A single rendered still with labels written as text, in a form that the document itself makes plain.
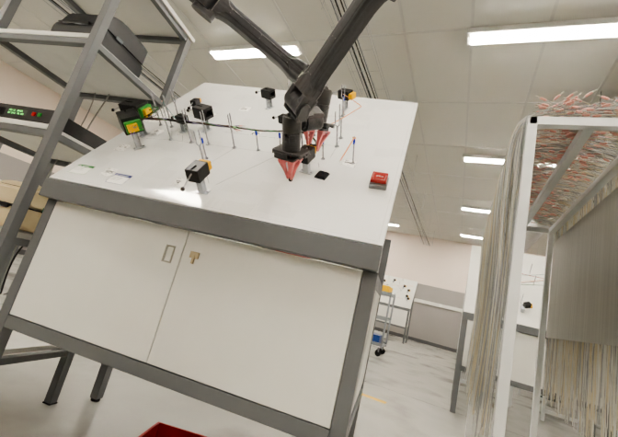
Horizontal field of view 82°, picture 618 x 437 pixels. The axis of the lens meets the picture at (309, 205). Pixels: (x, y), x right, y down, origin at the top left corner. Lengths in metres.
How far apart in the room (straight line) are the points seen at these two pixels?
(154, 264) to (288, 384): 0.54
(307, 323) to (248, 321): 0.17
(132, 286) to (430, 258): 11.42
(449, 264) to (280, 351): 11.33
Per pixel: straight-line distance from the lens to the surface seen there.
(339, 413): 1.02
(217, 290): 1.10
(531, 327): 3.77
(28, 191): 1.59
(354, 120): 1.62
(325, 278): 1.00
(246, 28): 1.20
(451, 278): 12.16
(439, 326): 12.08
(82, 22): 1.91
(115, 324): 1.28
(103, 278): 1.32
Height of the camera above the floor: 0.71
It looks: 13 degrees up
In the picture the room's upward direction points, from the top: 14 degrees clockwise
